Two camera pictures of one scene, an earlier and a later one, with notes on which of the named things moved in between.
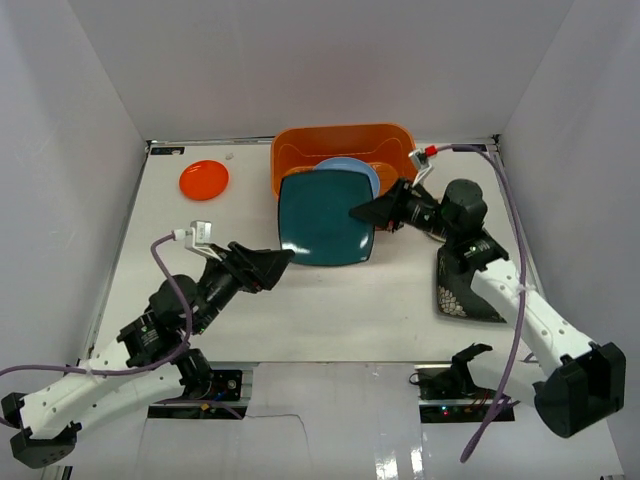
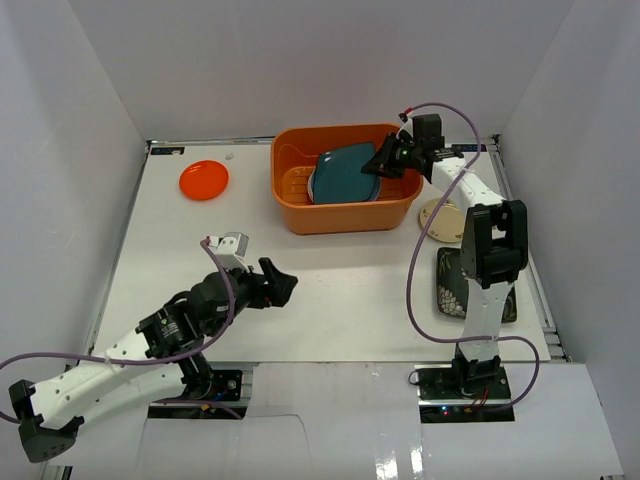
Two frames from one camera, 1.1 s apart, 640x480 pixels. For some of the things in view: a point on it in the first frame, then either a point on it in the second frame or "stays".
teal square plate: x=314 y=217 -> x=338 y=175
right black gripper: x=391 y=209 -> x=382 y=162
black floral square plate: x=455 y=294 stays
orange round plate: x=204 y=179 stays
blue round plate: x=344 y=163 -> x=312 y=182
